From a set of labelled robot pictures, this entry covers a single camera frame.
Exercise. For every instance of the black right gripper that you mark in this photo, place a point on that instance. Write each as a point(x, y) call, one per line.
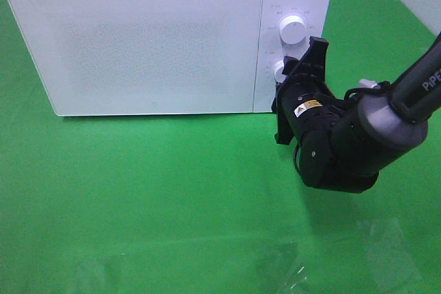
point(303, 103)

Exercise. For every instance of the white round knob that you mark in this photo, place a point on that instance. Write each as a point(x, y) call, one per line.
point(278, 72)
point(292, 29)

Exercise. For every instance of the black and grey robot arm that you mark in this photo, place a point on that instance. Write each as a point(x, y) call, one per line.
point(342, 144)

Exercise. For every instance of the green table cloth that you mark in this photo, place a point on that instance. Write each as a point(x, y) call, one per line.
point(195, 204)

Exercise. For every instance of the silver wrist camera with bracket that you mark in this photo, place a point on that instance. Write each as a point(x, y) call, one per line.
point(368, 84)

